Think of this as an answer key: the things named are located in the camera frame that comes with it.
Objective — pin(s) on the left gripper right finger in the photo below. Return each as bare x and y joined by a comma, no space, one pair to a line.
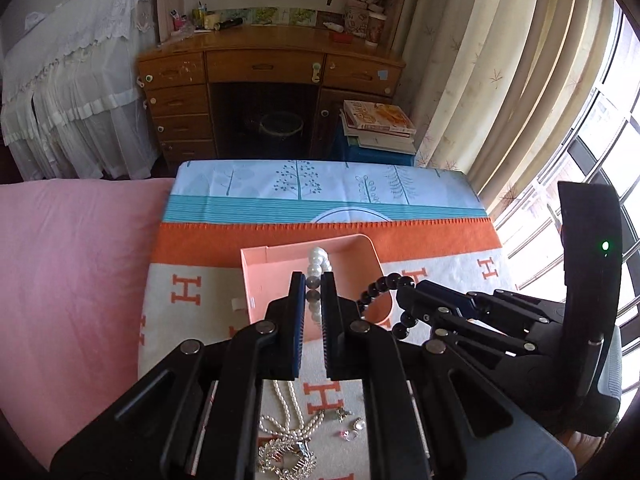
431,413

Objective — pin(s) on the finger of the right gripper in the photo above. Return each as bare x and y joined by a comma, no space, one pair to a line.
518,342
502,310

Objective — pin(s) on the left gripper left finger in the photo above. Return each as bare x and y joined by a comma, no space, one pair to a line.
195,414

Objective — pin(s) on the pink jewelry tray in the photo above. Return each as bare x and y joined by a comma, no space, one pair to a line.
267,270

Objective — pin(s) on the teal flower brooch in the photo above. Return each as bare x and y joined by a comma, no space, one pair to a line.
339,414

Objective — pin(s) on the white orange H blanket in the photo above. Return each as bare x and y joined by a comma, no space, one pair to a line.
195,287

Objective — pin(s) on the pink bed sheet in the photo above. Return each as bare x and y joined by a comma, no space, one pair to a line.
75,255

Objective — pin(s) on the stack of books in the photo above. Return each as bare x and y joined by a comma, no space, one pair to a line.
378,126

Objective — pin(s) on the blue patterned bedding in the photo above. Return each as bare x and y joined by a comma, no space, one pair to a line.
303,191

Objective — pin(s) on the beige floral curtain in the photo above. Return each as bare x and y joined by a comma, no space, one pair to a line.
493,86

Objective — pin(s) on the wooden desk with drawers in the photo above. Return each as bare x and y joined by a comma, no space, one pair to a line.
259,92

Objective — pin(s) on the white lace covered furniture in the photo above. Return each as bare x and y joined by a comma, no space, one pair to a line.
72,104

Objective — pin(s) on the window frame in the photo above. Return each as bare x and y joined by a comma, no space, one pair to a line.
602,146

